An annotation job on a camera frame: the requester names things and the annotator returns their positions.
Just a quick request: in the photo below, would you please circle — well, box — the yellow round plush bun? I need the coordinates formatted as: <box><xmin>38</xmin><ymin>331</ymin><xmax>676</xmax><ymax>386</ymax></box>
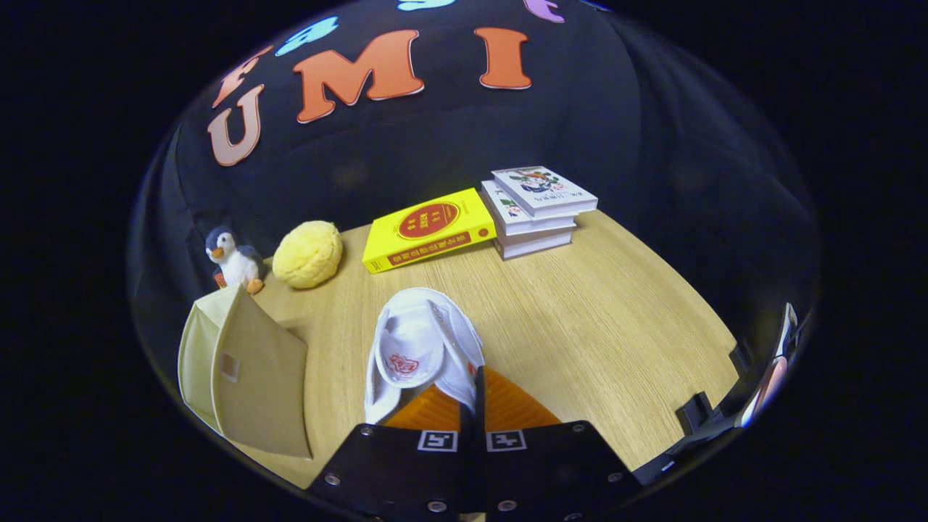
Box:
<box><xmin>271</xmin><ymin>220</ymin><xmax>344</xmax><ymax>291</ymax></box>

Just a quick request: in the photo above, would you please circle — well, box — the yellow book with red circle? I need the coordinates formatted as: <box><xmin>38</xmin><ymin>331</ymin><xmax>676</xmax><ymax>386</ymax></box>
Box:
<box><xmin>361</xmin><ymin>187</ymin><xmax>499</xmax><ymax>276</ymax></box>

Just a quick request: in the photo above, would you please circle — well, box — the book with pinkish cover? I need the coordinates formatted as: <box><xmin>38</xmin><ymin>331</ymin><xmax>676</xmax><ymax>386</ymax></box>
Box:
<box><xmin>494</xmin><ymin>225</ymin><xmax>576</xmax><ymax>261</ymax></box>

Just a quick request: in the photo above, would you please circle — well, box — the black backdrop cloth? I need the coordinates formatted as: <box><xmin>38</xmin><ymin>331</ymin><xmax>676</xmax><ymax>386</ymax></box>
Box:
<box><xmin>125</xmin><ymin>0</ymin><xmax>821</xmax><ymax>436</ymax></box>

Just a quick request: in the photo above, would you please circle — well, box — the white canvas shoe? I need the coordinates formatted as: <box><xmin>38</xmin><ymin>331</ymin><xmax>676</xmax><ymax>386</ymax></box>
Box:
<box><xmin>363</xmin><ymin>287</ymin><xmax>486</xmax><ymax>426</ymax></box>

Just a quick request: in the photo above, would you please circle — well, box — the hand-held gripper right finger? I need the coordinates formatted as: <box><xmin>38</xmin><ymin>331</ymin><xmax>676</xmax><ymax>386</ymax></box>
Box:
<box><xmin>474</xmin><ymin>365</ymin><xmax>644</xmax><ymax>522</ymax></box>

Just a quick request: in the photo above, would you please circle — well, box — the beige fabric storage box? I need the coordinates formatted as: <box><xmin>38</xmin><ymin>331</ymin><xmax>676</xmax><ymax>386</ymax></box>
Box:
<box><xmin>177</xmin><ymin>283</ymin><xmax>313</xmax><ymax>460</ymax></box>

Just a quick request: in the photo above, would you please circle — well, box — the penguin plush toy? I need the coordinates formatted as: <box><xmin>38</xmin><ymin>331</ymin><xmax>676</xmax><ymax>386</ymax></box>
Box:
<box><xmin>204</xmin><ymin>225</ymin><xmax>266</xmax><ymax>295</ymax></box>

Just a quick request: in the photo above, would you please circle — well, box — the black bracket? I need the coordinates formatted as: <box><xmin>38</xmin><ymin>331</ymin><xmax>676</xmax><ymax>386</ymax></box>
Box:
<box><xmin>676</xmin><ymin>391</ymin><xmax>727</xmax><ymax>437</ymax></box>

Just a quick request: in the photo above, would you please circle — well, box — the white illustrated cover book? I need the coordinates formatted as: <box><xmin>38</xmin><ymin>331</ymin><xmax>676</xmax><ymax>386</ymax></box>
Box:
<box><xmin>490</xmin><ymin>165</ymin><xmax>600</xmax><ymax>219</ymax></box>

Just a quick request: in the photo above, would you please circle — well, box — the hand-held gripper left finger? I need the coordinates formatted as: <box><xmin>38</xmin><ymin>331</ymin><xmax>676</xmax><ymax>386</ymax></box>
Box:
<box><xmin>304</xmin><ymin>384</ymin><xmax>478</xmax><ymax>522</ymax></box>

